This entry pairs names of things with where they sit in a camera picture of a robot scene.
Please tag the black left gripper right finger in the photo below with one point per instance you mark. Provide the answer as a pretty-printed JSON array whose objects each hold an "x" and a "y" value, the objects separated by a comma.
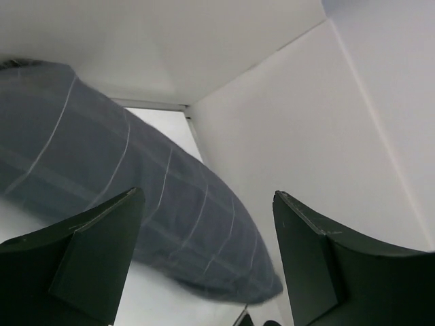
[{"x": 338, "y": 276}]

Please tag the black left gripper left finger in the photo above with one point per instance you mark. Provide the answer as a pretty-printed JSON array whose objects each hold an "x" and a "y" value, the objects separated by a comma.
[{"x": 74, "y": 271}]

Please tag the dark grey checked pillowcase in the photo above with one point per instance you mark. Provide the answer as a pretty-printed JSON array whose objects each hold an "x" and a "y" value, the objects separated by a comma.
[{"x": 66, "y": 148}]

